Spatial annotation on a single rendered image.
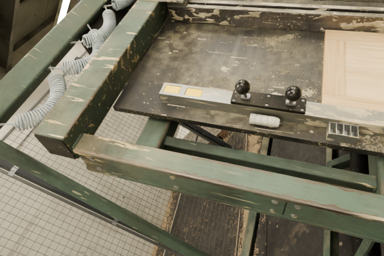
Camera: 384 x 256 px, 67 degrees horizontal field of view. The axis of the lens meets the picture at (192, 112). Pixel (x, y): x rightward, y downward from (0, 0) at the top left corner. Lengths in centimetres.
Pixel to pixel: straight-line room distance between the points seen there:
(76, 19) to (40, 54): 28
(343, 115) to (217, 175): 37
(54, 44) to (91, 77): 57
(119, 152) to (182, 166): 17
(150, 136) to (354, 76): 63
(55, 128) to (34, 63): 61
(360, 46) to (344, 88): 21
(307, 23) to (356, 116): 43
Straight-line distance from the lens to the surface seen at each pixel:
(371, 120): 85
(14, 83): 135
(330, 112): 84
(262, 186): 68
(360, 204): 71
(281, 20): 115
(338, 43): 110
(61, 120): 85
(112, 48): 102
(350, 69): 101
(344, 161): 244
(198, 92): 87
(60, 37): 151
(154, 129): 90
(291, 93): 71
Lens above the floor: 174
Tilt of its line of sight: 12 degrees down
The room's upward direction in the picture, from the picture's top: 59 degrees counter-clockwise
